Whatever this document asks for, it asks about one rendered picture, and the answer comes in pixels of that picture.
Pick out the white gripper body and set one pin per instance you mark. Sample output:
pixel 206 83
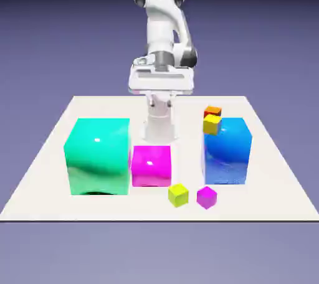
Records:
pixel 162 82

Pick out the small purple cube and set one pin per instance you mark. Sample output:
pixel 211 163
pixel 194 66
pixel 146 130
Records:
pixel 206 197

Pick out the small orange cube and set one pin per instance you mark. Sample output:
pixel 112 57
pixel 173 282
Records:
pixel 213 110

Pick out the small lime cube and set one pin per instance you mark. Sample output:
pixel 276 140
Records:
pixel 178 195

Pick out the large teal box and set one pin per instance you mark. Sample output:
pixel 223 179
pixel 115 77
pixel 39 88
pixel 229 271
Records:
pixel 97 154

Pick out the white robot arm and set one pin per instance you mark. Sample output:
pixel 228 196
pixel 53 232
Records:
pixel 159 10

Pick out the small yellow cube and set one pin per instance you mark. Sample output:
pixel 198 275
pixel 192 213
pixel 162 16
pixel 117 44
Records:
pixel 211 125

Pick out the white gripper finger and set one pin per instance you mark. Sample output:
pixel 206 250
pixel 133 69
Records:
pixel 170 101
pixel 152 102

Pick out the large blue box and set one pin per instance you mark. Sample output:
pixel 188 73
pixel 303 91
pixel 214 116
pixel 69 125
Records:
pixel 229 154

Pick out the large magenta box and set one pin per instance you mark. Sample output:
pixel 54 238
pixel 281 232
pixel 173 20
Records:
pixel 151 164

